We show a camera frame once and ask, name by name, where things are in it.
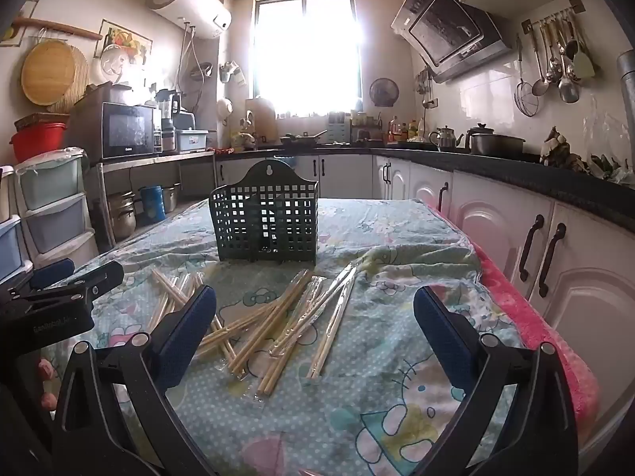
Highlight black kitchen countertop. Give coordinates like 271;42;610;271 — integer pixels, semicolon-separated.
213;144;635;234

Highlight black microwave oven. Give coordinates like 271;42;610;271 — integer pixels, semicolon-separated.
67;99;162;162

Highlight white blue plastic drawer cabinet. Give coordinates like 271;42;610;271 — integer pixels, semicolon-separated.
0;163;25;283

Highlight framed wall picture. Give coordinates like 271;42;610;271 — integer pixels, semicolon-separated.
0;0;39;48

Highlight black blender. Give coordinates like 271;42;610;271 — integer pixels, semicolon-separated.
156;88;182;152

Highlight grey-blue storage box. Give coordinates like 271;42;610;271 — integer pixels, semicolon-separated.
175;129;209;154

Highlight cartoon print tablecloth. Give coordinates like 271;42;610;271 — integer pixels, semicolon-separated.
40;197;527;476

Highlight ginger root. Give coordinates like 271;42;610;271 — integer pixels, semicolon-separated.
540;126;591;174

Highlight wide steel pot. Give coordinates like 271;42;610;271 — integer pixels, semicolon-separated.
469;135;527;156

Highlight small round wall fan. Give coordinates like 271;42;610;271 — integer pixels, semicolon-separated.
369;78;399;108

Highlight water heater hoses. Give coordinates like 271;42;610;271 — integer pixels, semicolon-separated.
176;22;209;115

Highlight row of hanging kitchen utensils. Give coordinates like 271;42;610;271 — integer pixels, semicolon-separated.
528;10;596;105

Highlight pink fleece blanket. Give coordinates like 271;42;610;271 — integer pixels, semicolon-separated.
437;208;601;437

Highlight small hanging tools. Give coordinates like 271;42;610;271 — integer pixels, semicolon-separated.
416;67;433;105

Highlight blue canister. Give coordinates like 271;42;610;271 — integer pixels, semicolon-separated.
140;186;166;224

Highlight pale plastic drawer cabinet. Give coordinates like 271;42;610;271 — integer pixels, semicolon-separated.
14;148;97;269

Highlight kitchen shelf rack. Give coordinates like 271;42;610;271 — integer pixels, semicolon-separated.
82;151;216;253

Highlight fruit wall picture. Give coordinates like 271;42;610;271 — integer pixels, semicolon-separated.
94;19;153;67

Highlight bunch of chopsticks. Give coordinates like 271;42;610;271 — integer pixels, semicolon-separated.
146;253;363;400

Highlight black wok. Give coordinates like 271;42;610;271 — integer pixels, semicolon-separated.
279;130;328;147

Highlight wall hook rail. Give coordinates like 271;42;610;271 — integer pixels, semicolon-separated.
521;0;587;31

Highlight small steel pot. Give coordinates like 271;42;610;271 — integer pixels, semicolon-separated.
161;183;182;213

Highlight brown woven basket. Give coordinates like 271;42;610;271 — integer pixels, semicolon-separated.
14;112;70;132

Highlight grey pipe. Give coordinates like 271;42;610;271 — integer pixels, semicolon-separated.
616;52;635;159

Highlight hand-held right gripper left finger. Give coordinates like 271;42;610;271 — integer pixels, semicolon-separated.
52;285;219;476

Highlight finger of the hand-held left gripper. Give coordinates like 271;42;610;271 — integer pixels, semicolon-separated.
0;258;75;303
0;260;125;315

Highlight steel kettle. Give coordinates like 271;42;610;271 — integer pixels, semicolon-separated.
429;125;464;152

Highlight group of condiment bottles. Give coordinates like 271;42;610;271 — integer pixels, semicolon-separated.
387;115;427;142

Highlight white electric water heater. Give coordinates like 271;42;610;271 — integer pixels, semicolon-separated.
146;0;233;39

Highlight wall-mounted metal holder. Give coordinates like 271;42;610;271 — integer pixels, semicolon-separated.
219;61;246;86

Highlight wire mesh skimmer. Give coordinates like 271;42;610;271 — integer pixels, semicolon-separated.
513;35;539;117

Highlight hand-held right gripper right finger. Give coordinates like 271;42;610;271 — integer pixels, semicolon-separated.
413;286;580;476

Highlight wooden cutting board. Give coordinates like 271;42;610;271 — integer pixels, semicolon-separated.
245;98;279;146

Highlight brown box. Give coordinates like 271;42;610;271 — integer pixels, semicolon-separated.
84;82;135;107

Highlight kitchen window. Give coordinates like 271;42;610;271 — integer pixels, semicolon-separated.
253;0;365;101

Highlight black range hood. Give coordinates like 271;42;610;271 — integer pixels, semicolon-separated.
391;0;513;84

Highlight round bamboo cutting boards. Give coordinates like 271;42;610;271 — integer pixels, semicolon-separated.
21;40;75;106

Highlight wire spice rack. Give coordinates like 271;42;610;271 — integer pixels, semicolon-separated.
350;111;385;142

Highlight round woven mat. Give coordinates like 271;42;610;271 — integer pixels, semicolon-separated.
47;44;91;114

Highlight stacked steel stockpot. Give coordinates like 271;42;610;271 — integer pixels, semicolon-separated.
106;191;137;241

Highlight red plastic basin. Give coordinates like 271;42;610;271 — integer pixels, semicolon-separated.
9;121;70;163

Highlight plastic bag of greens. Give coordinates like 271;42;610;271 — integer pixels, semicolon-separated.
588;154;635;184

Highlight green plastic utensil basket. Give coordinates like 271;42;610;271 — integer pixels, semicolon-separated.
208;160;321;263

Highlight wooden rolling pin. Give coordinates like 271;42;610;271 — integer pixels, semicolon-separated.
12;17;103;41

